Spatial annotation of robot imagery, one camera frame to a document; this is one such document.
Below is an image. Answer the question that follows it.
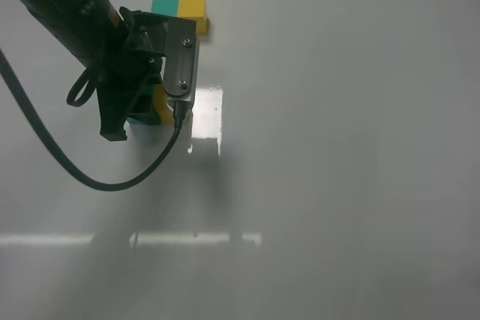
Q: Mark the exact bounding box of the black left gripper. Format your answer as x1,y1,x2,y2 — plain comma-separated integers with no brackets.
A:
89,6,170,143

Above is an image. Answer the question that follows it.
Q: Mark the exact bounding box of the green cube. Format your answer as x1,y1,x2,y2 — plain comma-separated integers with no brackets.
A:
126,85,163,126

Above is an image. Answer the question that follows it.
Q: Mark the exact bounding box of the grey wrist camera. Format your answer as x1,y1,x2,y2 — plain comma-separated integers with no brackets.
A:
163,17,200,111

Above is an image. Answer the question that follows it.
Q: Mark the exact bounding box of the yellow template block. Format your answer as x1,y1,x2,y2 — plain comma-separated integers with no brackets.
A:
177,0,209,36

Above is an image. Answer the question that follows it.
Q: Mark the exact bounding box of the black camera cable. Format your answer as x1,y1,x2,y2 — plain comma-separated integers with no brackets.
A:
0,46,188,192

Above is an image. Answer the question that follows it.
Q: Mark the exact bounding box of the yellow cube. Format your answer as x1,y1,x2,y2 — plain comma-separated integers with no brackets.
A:
152,84,175,126

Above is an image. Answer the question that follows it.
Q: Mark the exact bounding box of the green template block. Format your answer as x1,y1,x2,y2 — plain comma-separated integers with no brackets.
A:
151,0,179,17

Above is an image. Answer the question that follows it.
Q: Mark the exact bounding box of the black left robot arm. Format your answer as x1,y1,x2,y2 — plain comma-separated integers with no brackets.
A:
20,0,159,142

